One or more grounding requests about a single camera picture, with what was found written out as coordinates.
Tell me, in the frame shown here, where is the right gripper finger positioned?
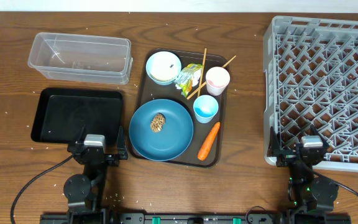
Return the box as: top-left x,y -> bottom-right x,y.
310,124 -> 329,148
267,127 -> 281,157

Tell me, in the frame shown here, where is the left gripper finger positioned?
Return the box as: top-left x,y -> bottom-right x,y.
75,125 -> 86,144
116,126 -> 128,160

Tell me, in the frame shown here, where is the brown food scrap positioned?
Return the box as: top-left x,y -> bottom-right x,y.
150,113 -> 166,133

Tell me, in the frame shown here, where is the large blue plate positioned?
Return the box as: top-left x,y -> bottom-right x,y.
129,99 -> 194,161

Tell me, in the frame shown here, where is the light blue cup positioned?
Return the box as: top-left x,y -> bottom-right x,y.
193,95 -> 219,123

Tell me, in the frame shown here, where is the pink cup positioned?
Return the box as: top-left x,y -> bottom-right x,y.
206,67 -> 230,96

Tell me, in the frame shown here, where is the light blue rice bowl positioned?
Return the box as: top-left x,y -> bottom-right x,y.
145,51 -> 181,85

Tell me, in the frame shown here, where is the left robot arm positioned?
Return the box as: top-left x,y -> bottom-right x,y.
63,127 -> 128,224

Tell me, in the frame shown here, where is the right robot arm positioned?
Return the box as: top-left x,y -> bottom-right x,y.
267,125 -> 338,223

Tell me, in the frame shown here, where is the grey dishwasher rack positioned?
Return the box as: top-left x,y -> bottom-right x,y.
263,16 -> 358,172

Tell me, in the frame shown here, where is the black plastic tray bin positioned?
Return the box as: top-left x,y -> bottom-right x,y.
30,88 -> 123,146

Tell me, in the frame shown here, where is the orange carrot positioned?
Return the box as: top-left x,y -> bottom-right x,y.
197,121 -> 221,161

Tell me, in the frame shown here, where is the brown serving tray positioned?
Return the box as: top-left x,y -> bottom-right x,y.
127,47 -> 229,169

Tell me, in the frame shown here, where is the clear plastic bin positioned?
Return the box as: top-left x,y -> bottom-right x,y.
27,32 -> 133,85

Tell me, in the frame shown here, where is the wooden chopstick diagonal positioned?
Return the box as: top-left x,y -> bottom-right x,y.
186,56 -> 236,100

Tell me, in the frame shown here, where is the crumpled green yellow wrapper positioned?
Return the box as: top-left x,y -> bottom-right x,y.
174,63 -> 203,97

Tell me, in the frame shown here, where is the wooden chopstick upright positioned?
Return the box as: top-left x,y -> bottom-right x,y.
197,47 -> 207,97

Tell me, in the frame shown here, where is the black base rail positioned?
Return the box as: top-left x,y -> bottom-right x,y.
39,212 -> 352,224

